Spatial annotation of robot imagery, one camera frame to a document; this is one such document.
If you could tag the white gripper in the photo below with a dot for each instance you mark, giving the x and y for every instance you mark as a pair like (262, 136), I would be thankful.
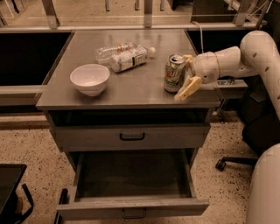
(205, 66)

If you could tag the green 7up soda can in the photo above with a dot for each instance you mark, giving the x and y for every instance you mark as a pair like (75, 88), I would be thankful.
(174, 73)

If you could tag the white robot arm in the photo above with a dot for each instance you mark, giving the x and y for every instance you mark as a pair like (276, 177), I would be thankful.
(256, 54)

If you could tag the closed grey upper drawer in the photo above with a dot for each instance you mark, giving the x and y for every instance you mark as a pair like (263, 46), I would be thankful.
(130, 137)

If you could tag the grey metal drawer cabinet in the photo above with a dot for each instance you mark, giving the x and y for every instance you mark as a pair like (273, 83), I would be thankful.
(135, 97)

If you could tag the open grey lower drawer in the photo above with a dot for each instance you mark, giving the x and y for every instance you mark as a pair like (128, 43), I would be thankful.
(132, 184)

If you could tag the white labelled plastic bottle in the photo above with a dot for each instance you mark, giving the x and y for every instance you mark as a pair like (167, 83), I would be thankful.
(130, 58)

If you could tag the clear empty plastic bottle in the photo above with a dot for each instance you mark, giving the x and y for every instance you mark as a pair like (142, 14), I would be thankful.
(102, 55)

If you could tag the black office chair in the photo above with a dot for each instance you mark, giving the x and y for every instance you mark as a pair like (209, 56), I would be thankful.
(255, 108)

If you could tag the white ceramic bowl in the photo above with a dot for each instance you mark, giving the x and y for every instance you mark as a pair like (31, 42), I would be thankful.
(90, 79)

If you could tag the black side table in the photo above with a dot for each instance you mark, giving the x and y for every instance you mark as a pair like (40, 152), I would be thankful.
(10, 176)

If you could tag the grey metal rail frame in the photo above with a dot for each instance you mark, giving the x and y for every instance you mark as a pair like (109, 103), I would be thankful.
(71, 15)

